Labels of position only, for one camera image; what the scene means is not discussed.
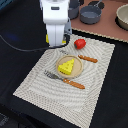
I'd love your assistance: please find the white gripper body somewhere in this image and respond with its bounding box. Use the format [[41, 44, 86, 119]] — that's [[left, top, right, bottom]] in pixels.
[[40, 0, 70, 46]]

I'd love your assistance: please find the grey toy pot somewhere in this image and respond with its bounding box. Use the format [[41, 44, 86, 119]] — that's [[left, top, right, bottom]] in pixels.
[[68, 0, 84, 19]]

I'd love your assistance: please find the red toy tomato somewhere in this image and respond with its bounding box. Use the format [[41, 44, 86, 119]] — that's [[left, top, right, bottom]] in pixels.
[[74, 39, 86, 49]]

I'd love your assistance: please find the yellow toy cheese wedge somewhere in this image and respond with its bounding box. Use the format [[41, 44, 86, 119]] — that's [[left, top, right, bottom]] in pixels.
[[58, 59, 74, 75]]

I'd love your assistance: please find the yellow butter box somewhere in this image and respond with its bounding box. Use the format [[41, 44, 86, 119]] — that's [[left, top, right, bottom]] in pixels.
[[46, 34, 66, 44]]

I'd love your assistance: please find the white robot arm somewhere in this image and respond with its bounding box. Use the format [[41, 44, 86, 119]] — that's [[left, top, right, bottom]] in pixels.
[[40, 0, 70, 46]]

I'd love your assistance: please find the grey toy saucepan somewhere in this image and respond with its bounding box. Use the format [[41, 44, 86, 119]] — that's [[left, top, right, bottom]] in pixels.
[[80, 0, 104, 24]]

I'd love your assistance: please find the round beige plate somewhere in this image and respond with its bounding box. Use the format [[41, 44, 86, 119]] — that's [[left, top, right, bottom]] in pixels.
[[56, 55, 83, 78]]

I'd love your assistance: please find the beige bowl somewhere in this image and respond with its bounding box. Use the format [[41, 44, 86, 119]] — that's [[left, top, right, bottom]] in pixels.
[[116, 4, 128, 30]]

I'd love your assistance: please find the white woven placemat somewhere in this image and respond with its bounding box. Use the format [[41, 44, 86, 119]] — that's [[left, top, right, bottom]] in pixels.
[[14, 34, 115, 128]]

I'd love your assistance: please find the knife with wooden handle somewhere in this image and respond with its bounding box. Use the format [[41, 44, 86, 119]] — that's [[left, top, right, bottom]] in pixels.
[[59, 50, 98, 63]]

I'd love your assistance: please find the fork with wooden handle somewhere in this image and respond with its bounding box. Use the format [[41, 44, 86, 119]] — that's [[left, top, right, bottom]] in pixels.
[[44, 71, 85, 89]]

